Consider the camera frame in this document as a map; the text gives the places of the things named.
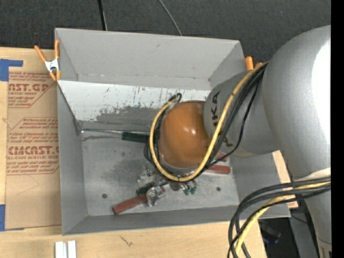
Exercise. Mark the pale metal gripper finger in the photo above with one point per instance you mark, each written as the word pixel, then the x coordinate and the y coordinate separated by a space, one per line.
pixel 155 195
pixel 146 174

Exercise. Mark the small dark green block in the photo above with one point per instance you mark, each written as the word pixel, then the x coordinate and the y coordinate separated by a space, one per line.
pixel 143 190

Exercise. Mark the red-brown flat block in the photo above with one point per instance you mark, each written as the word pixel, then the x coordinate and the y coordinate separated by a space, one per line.
pixel 221 169
pixel 127 204

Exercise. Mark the dark green flat block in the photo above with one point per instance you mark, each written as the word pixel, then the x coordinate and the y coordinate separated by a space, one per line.
pixel 134 137

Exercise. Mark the grey metal bin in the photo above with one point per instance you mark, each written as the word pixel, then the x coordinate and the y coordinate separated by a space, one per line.
pixel 107 168

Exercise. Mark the brown cardboard board red print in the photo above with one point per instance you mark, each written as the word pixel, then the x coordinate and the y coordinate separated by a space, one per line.
pixel 32 192

